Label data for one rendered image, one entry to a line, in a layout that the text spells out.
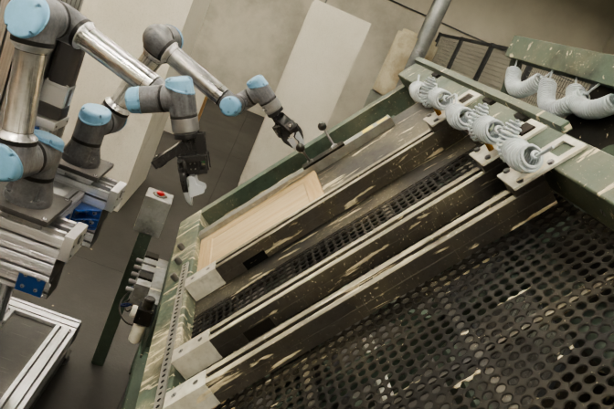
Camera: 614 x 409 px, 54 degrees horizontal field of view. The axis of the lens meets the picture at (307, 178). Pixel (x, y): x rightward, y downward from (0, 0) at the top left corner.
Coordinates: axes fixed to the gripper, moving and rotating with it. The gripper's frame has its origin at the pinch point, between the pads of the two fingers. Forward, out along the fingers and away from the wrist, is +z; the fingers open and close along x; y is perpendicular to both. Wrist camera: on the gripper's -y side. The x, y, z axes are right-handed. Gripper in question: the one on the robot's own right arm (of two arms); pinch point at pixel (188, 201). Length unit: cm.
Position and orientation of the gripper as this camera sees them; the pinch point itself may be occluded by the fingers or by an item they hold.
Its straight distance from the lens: 177.4
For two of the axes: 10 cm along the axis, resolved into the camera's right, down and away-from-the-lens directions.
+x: -0.1, -2.8, 9.6
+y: 10.0, -0.8, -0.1
